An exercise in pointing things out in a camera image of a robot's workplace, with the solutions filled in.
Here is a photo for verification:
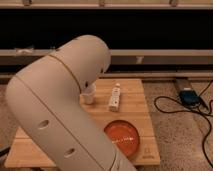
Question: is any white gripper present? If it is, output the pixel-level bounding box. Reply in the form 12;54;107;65
81;84;96;104

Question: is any orange round plate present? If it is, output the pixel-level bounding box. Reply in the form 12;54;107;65
104;120;140;157

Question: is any metal rail frame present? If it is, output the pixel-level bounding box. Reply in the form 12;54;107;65
0;49;213;65

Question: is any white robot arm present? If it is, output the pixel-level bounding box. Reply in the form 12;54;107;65
6;35;136;171

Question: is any blue device on floor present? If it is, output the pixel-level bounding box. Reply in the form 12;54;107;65
179;89;199;106

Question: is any black cable on floor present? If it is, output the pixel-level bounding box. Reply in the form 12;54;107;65
153;79;213;168

